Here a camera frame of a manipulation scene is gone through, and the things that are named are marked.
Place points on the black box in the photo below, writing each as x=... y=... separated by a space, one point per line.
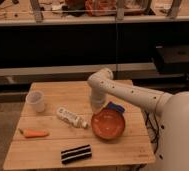
x=172 y=59

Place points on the black white striped block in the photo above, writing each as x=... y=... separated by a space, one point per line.
x=76 y=154

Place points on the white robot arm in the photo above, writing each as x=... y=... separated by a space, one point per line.
x=173 y=110

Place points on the long background workbench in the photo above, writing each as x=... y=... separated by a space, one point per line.
x=82 y=44

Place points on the clear plastic cup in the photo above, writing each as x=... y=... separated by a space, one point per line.
x=36 y=100

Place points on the white plastic bottle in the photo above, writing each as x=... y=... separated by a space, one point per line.
x=71 y=118

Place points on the orange ceramic bowl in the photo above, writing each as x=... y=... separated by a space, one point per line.
x=108 y=124

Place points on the blue yellow sponge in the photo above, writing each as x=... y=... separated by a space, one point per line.
x=116 y=107

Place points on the orange toy carrot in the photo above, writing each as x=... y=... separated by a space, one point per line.
x=27 y=133

